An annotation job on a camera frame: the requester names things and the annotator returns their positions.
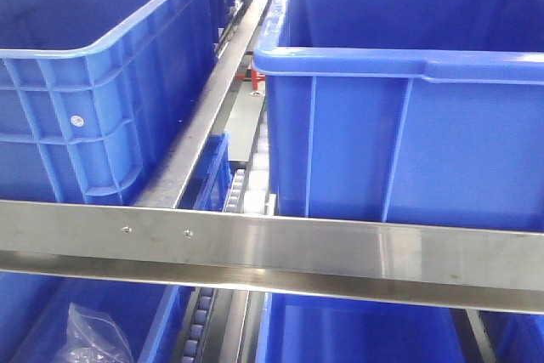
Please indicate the white roller track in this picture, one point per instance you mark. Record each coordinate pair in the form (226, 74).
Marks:
(249, 191)

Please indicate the large blue crate right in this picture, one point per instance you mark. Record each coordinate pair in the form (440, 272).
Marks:
(406, 111)

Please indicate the large blue crate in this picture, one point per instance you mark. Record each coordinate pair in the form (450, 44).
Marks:
(93, 92)
(406, 111)

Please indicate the lower blue crate right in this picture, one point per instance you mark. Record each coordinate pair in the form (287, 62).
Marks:
(298, 328)

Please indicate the large blue crate left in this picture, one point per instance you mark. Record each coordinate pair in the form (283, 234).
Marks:
(93, 92)

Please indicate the clear plastic bag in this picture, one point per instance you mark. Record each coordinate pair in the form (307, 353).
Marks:
(93, 336)

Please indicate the lower blue crate left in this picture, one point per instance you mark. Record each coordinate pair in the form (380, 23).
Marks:
(46, 318)

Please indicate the steel shelf front rail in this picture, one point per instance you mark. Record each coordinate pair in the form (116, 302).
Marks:
(458, 268)

